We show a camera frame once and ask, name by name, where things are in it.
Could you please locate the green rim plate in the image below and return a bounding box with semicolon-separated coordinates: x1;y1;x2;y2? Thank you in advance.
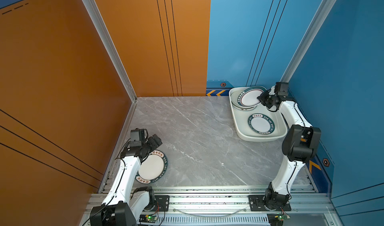
237;86;267;107

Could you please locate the green lettered plate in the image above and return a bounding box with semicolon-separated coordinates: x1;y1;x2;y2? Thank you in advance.
248;113;275;135
136;150;168;185

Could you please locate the red chinese characters plate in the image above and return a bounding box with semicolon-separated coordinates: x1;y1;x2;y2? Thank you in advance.
232;102;258;111

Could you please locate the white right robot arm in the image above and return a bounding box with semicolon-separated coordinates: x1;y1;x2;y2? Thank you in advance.
258;82;322;211

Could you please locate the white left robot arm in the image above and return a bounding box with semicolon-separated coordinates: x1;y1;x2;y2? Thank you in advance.
83;128;163;226

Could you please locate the white plastic bin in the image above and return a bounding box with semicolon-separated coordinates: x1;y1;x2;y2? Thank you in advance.
229;87;288;142

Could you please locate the left circuit board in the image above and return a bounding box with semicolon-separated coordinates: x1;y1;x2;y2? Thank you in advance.
139;214;159;225

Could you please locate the circuit board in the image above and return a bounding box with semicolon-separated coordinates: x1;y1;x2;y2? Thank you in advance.
267;214;291;226
139;214;159;225

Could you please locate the right circuit board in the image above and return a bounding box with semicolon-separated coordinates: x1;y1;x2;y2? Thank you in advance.
267;214;291;226

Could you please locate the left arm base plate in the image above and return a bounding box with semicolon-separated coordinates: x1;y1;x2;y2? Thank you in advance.
144;195;170;212

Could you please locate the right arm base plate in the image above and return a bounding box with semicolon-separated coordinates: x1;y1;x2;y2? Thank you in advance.
248;195;292;212

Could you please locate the aluminium rail frame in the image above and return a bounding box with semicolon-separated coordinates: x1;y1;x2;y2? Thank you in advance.
154;184;343;226

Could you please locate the white cable on rail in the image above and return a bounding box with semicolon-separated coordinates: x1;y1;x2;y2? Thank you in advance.
171;207;249;218

